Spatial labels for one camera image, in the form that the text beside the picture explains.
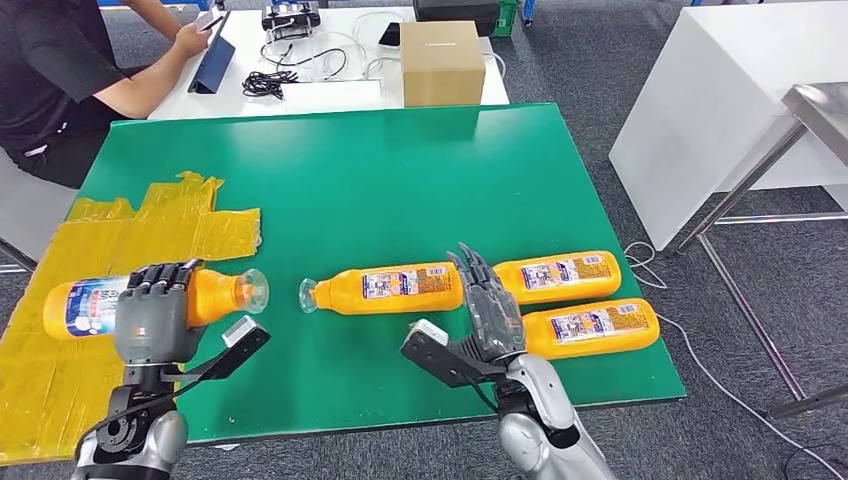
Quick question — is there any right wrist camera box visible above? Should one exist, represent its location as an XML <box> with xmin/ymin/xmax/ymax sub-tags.
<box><xmin>400</xmin><ymin>319</ymin><xmax>511</xmax><ymax>390</ymax></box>

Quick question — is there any person's right hand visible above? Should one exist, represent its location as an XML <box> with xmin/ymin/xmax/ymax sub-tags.
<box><xmin>173</xmin><ymin>23</ymin><xmax>213</xmax><ymax>60</ymax></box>

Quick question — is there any yellow tape patch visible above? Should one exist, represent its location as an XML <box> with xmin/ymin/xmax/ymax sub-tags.
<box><xmin>0</xmin><ymin>170</ymin><xmax>262</xmax><ymax>465</ymax></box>

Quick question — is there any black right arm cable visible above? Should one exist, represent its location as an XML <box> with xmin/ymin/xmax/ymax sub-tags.
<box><xmin>463</xmin><ymin>374</ymin><xmax>499</xmax><ymax>413</ymax></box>

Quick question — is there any white desk cable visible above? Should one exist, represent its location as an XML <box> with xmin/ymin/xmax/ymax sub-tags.
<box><xmin>261</xmin><ymin>8</ymin><xmax>506</xmax><ymax>81</ymax></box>

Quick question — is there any dark blue tablet case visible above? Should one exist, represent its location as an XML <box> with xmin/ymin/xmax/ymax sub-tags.
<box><xmin>188</xmin><ymin>10</ymin><xmax>237</xmax><ymax>95</ymax></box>

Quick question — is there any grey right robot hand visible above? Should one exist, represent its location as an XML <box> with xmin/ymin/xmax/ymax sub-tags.
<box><xmin>445</xmin><ymin>242</ymin><xmax>526</xmax><ymax>364</ymax></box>

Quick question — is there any brown cardboard box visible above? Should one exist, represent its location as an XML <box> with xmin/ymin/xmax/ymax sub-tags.
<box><xmin>399</xmin><ymin>20</ymin><xmax>487</xmax><ymax>108</ymax></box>

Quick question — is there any person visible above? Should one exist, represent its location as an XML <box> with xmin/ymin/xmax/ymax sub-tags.
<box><xmin>0</xmin><ymin>0</ymin><xmax>227</xmax><ymax>190</ymax></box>

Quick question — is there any black hard case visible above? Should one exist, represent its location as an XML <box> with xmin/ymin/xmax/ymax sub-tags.
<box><xmin>412</xmin><ymin>0</ymin><xmax>501</xmax><ymax>37</ymax></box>

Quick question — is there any black floor cable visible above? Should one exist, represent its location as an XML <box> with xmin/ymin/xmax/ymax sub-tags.
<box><xmin>778</xmin><ymin>442</ymin><xmax>848</xmax><ymax>480</ymax></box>

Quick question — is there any black electronic device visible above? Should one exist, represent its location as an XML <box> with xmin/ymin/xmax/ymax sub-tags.
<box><xmin>261</xmin><ymin>1</ymin><xmax>322</xmax><ymax>32</ymax></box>

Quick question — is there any black desk cable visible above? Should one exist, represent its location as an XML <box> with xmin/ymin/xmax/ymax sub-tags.
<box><xmin>259</xmin><ymin>33</ymin><xmax>348</xmax><ymax>81</ymax></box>

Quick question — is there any stainless steel table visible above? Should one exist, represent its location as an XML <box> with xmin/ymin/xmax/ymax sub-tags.
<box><xmin>672</xmin><ymin>82</ymin><xmax>848</xmax><ymax>422</ymax></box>

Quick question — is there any orange plastic bottle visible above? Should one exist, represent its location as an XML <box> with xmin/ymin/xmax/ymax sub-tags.
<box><xmin>493</xmin><ymin>250</ymin><xmax>623</xmax><ymax>307</ymax></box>
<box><xmin>521</xmin><ymin>298</ymin><xmax>662</xmax><ymax>362</ymax></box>
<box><xmin>42</xmin><ymin>268</ymin><xmax>270</xmax><ymax>342</ymax></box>
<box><xmin>298</xmin><ymin>262</ymin><xmax>465</xmax><ymax>317</ymax></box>

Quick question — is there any green box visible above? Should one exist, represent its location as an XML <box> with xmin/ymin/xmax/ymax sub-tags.
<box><xmin>493</xmin><ymin>0</ymin><xmax>521</xmax><ymax>37</ymax></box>

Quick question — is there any white desk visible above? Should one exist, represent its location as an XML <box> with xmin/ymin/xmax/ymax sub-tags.
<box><xmin>146</xmin><ymin>5</ymin><xmax>511</xmax><ymax>121</ymax></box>

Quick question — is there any black coiled cable bundle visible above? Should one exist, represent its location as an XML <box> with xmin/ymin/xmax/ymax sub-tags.
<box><xmin>241</xmin><ymin>69</ymin><xmax>299</xmax><ymax>101</ymax></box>

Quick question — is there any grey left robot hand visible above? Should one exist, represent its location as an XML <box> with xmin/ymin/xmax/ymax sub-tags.
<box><xmin>114</xmin><ymin>259</ymin><xmax>207</xmax><ymax>366</ymax></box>

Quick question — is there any white cabinet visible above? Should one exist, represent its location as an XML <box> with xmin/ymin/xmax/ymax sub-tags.
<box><xmin>608</xmin><ymin>0</ymin><xmax>848</xmax><ymax>253</ymax></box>

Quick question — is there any grey chair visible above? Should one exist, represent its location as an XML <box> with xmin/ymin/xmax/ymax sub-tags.
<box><xmin>0</xmin><ymin>145</ymin><xmax>77</xmax><ymax>274</ymax></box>

